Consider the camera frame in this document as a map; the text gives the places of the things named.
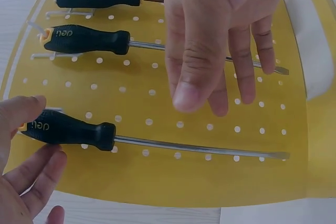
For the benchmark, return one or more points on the person's right hand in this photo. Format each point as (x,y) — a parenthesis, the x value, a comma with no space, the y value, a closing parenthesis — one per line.
(210,14)

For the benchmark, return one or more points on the person's left hand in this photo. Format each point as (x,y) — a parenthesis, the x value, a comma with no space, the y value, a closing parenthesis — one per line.
(13,195)

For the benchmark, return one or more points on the person's left thumb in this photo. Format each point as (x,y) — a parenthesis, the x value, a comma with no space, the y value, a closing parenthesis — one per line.
(21,107)

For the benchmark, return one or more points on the person's right thumb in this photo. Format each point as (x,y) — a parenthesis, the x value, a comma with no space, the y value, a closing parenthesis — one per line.
(200,64)

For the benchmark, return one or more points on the yellow pegboard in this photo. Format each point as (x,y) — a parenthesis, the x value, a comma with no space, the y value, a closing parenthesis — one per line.
(144,182)

